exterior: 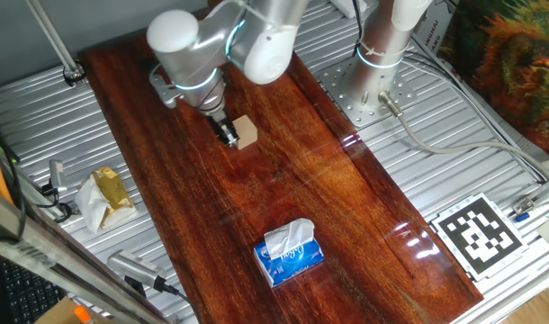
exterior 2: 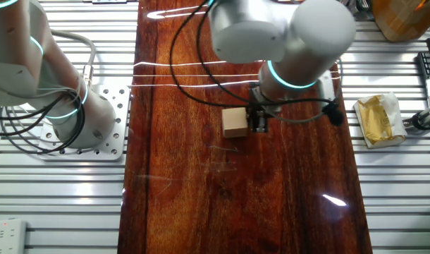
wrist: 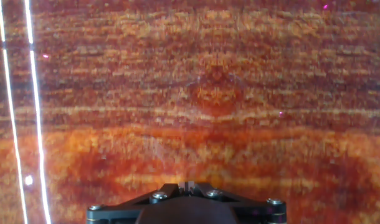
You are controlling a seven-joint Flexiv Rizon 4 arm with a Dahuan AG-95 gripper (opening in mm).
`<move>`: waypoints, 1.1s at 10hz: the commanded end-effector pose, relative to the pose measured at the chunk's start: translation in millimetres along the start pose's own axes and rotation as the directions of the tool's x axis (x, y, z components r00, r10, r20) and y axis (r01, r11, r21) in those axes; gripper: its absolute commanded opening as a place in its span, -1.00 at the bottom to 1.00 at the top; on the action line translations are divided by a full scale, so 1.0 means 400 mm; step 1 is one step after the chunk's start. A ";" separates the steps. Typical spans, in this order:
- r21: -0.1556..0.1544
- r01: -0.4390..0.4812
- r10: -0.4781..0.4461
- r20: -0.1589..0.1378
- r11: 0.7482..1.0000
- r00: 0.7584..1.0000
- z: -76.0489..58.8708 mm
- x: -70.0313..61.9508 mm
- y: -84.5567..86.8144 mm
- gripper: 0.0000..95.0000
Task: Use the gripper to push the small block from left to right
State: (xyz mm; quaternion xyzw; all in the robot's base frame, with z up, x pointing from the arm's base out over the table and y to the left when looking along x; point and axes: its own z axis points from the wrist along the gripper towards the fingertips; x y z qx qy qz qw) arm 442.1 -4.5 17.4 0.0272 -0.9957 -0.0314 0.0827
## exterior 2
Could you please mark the white power strip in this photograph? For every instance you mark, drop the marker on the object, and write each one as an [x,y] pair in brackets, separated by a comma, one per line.
[7,236]

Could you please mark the glossy reddish wooden board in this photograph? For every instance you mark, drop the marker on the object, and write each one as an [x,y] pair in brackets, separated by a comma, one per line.
[218,176]

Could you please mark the small wooden block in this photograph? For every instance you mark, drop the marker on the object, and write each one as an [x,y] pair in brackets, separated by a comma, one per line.
[234,121]

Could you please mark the gold and white tissue packet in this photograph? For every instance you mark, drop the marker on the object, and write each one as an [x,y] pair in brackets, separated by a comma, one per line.
[377,121]

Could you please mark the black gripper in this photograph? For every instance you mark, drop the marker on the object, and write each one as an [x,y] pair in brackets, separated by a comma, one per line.
[261,107]

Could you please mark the brown cardboard box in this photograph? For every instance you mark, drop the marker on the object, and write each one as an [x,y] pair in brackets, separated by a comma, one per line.
[405,21]

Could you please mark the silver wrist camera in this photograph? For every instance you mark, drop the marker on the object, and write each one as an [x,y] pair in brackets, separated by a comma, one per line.
[326,88]

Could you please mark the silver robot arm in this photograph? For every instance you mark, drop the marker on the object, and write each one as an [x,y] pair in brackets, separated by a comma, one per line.
[306,31]

